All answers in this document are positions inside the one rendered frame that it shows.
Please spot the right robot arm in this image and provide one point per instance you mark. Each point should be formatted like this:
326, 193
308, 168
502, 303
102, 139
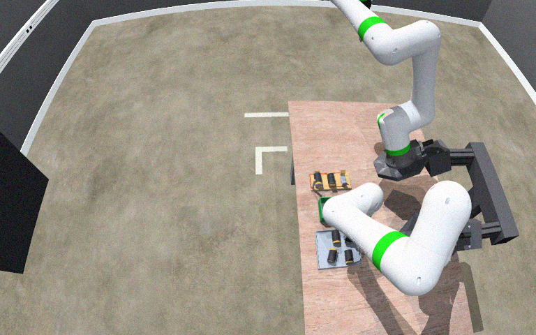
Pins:
421, 41

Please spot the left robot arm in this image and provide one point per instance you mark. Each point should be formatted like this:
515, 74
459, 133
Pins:
412, 264

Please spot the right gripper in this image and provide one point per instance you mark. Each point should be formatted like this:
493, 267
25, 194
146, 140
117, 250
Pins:
368, 5

